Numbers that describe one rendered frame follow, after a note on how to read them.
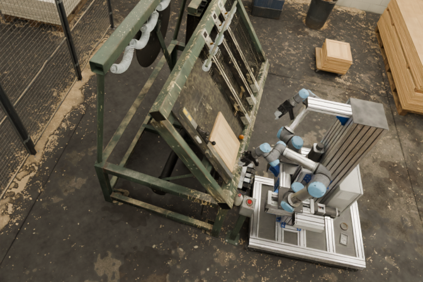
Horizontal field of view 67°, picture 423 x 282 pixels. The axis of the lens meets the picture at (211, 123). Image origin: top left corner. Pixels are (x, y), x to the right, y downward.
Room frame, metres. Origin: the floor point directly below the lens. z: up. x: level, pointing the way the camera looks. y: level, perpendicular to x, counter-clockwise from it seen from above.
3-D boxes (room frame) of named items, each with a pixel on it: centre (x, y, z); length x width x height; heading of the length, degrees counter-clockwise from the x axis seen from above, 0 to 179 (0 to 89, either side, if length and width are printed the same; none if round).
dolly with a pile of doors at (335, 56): (4.80, -1.88, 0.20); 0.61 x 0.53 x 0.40; 179
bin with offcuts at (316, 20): (6.09, -1.71, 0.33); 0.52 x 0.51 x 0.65; 179
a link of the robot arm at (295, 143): (1.92, -0.83, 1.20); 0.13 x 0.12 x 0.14; 52
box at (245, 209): (1.36, -0.47, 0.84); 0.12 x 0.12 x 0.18; 82
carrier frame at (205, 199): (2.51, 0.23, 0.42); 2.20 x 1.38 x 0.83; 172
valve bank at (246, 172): (1.81, -0.47, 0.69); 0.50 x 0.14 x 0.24; 172
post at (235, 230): (1.36, -0.47, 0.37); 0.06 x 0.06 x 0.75; 82
